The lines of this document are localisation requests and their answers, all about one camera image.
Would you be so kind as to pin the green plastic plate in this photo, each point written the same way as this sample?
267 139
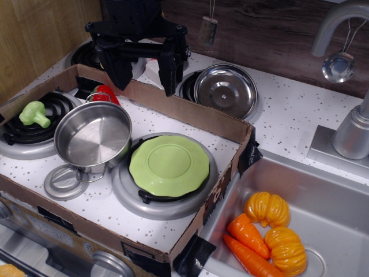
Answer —
169 166

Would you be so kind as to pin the orange toy pumpkin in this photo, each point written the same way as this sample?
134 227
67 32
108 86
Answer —
287 252
267 209

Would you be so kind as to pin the hanging steel spatula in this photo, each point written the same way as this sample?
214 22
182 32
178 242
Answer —
209 26

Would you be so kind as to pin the stainless steel pot lid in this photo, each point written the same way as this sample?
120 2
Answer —
225 91

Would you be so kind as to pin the back right stove burner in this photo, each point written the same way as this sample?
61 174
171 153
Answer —
187 86

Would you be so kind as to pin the hanging steel ladle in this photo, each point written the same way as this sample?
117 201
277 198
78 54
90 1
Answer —
341 66

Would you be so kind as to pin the upper orange toy carrot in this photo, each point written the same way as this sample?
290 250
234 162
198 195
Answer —
245 232

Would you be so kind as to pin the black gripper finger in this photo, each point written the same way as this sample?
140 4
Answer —
171 61
116 63

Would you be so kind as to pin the lower orange toy pumpkin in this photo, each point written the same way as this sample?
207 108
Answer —
287 252

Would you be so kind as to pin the silver sink basin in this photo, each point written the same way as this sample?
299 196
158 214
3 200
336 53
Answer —
328 212

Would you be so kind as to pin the silver oven knob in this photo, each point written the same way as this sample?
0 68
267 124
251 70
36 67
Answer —
106 264

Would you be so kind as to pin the front silver stove knob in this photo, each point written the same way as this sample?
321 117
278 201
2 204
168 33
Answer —
65 183

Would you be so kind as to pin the back left stove burner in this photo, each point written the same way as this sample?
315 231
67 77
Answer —
85 54

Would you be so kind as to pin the front left stove burner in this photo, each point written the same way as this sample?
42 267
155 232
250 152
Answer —
22 142

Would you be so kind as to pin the red toy pepper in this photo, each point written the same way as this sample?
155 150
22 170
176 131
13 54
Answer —
104 93

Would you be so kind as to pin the orange toy carrot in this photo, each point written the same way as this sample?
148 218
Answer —
245 232
252 262

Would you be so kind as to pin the yellow toy at corner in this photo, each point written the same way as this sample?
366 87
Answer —
9 270

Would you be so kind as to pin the lower orange toy carrot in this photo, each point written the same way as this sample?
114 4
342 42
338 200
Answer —
252 262

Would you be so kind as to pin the red white toy slice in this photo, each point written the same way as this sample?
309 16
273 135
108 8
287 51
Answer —
152 70

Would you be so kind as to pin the upper orange toy pumpkin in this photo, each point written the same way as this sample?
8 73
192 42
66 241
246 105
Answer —
267 209

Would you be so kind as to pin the brown cardboard fence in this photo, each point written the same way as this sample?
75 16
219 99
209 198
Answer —
47 237

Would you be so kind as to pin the green toy broccoli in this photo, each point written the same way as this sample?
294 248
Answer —
34 112

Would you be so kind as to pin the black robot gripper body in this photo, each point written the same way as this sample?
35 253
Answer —
138 29

